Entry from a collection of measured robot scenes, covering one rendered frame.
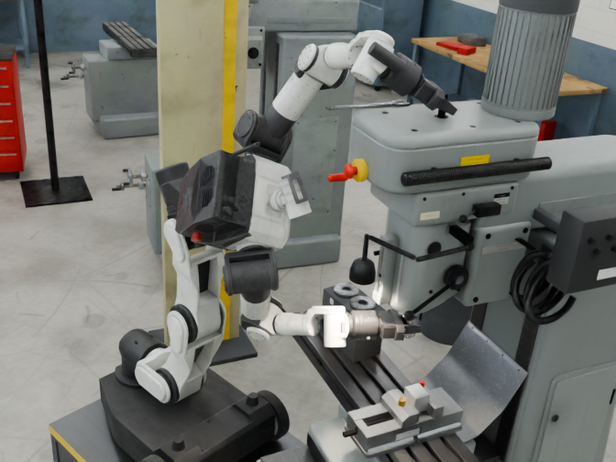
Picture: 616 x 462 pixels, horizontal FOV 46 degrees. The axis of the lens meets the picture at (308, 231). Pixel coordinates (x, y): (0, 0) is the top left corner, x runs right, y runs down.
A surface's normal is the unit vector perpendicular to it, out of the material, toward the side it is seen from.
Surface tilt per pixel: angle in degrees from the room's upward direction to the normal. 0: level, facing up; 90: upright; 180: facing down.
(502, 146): 90
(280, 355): 0
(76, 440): 0
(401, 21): 90
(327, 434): 0
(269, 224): 59
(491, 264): 90
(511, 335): 90
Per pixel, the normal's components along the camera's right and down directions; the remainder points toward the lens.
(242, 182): 0.66, -0.16
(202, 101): 0.41, 0.43
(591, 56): -0.91, 0.13
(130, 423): 0.07, -0.89
